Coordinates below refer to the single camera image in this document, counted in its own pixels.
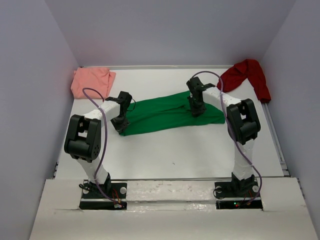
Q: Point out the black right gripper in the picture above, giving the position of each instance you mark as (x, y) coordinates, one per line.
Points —
(199, 111)

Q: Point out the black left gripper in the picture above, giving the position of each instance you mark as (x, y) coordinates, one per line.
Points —
(122, 127)

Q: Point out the green t-shirt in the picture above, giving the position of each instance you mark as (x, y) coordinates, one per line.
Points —
(167, 112)

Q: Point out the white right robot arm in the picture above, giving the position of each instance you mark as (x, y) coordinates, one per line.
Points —
(243, 125)

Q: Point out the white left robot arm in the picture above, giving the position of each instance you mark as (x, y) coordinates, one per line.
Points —
(87, 135)

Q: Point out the folded pink t-shirt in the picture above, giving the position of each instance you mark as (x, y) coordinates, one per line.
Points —
(100, 79)

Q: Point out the red t-shirt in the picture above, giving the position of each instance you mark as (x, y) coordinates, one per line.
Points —
(248, 69)

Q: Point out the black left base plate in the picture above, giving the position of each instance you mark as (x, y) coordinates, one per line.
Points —
(92, 199)

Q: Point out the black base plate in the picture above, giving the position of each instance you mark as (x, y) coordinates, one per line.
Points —
(228, 199)
(92, 199)

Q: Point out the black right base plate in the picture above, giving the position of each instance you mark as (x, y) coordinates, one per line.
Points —
(228, 199)

